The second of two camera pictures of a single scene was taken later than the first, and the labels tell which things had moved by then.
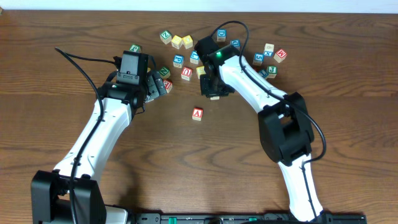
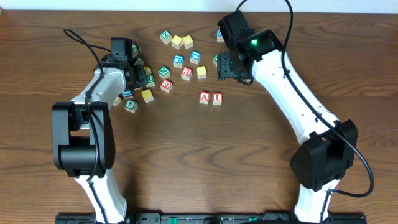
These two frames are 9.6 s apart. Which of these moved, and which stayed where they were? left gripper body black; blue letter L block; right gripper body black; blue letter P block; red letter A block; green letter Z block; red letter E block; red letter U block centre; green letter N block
Moved: left gripper body black; red letter A block; right gripper body black
Stayed: green letter Z block; blue letter L block; green letter N block; red letter U block centre; red letter E block; blue letter P block
